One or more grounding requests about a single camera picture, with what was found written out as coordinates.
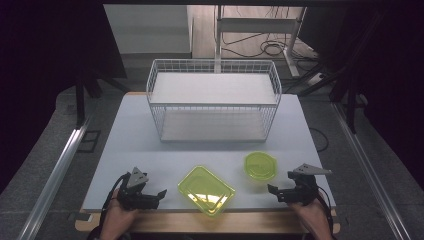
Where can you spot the yellow-green rectangular plastic tray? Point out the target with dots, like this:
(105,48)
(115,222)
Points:
(205,188)

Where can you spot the white table board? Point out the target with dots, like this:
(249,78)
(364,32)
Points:
(140,140)

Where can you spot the grey cabinet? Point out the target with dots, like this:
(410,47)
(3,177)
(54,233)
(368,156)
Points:
(150,30)

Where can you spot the yellow-green octagonal plastic bowl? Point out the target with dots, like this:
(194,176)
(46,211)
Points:
(260,165)

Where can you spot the person's left hand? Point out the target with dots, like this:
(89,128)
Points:
(115,221)

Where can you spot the aluminium rail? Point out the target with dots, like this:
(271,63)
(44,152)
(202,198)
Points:
(366,166)
(56,166)

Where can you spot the white metal desk frame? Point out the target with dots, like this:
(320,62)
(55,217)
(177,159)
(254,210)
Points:
(256,25)

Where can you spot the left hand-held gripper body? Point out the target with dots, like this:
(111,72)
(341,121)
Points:
(131,195)

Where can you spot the black square floor bracket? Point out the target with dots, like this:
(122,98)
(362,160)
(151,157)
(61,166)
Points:
(89,141)

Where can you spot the white power strip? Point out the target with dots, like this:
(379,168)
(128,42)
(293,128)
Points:
(316,78)

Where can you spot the black metal stand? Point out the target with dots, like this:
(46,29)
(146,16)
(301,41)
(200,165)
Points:
(80,100)
(351,100)

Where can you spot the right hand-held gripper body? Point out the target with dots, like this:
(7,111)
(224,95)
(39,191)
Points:
(305,188)

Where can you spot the person's right hand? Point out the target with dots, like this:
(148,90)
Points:
(315,220)

